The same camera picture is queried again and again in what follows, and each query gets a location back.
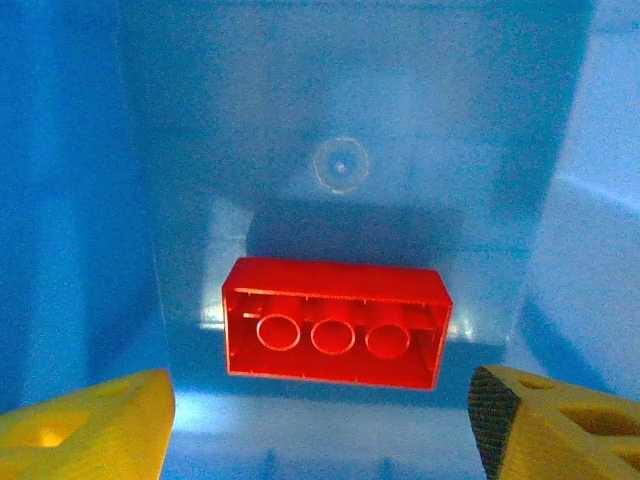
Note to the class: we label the red lego brick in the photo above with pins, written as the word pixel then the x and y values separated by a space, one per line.
pixel 340 280

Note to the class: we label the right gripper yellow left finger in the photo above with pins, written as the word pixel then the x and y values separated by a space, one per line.
pixel 100 425

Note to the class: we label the blue translucent plastic bin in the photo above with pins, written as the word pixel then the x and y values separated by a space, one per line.
pixel 350 100

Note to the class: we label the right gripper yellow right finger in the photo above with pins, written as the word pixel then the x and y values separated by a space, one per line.
pixel 550 440

